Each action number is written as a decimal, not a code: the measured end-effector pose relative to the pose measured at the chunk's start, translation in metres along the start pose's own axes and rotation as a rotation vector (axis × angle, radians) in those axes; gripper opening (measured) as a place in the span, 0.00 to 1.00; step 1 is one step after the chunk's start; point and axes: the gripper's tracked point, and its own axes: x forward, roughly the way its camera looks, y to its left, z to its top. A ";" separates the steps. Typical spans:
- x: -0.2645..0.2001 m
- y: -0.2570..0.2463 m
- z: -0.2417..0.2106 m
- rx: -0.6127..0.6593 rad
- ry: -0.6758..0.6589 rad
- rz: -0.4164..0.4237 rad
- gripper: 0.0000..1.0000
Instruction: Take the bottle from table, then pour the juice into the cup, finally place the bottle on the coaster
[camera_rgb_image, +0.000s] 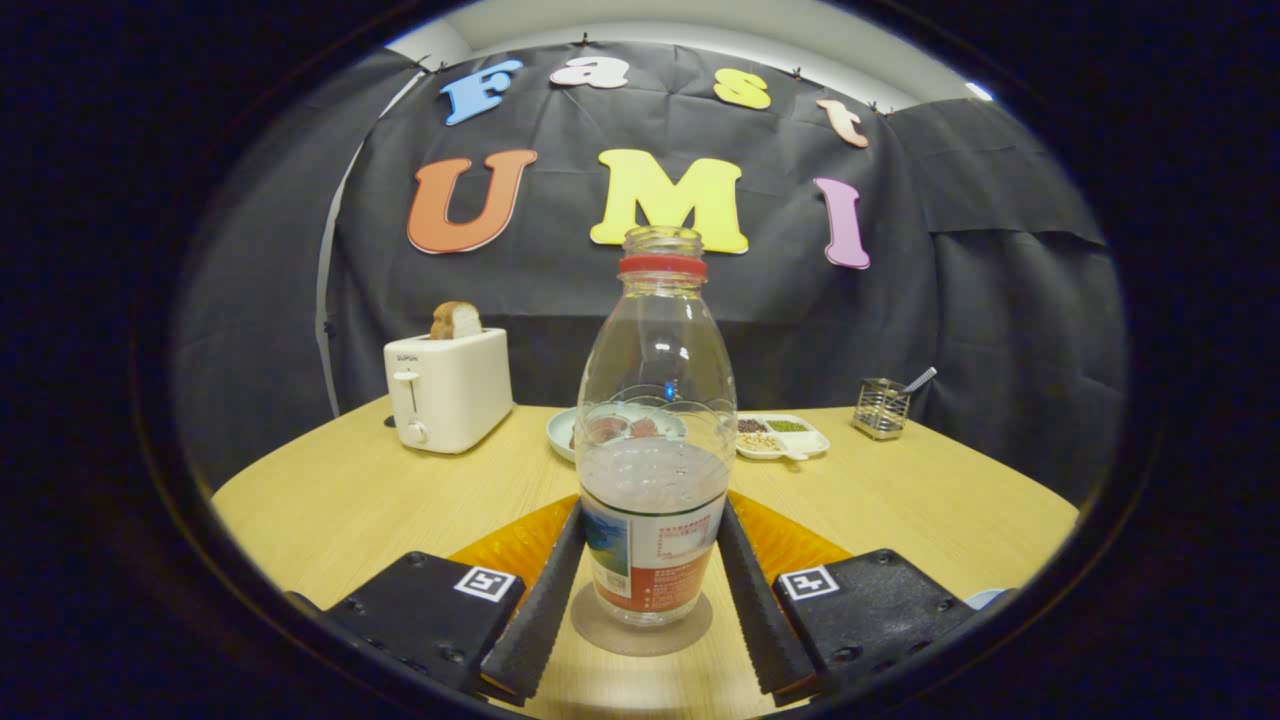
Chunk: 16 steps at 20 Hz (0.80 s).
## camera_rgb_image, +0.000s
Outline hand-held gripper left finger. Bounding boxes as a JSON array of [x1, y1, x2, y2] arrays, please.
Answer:
[[285, 497, 586, 706]]

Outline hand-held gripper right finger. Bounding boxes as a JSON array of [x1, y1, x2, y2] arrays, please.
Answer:
[[716, 490, 1001, 706]]

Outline round brown coaster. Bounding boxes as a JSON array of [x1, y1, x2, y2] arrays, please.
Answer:
[[570, 585, 714, 658]]

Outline clear plastic juice bottle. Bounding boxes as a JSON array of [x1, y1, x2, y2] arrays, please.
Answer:
[[575, 226, 738, 628]]

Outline white divided dish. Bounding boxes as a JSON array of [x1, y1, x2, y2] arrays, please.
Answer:
[[735, 413, 831, 462]]

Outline round pale green plate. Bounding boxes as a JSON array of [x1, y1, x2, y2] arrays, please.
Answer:
[[546, 405, 691, 463]]

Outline wooden table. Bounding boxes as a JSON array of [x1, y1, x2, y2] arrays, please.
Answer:
[[210, 395, 1081, 720]]

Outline white toaster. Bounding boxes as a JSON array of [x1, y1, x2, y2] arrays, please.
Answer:
[[384, 328, 515, 455]]

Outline bread slice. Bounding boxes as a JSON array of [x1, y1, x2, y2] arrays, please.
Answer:
[[430, 301, 483, 341]]

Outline metal wire utensil holder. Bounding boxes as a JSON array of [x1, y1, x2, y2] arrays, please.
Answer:
[[852, 377, 912, 441]]

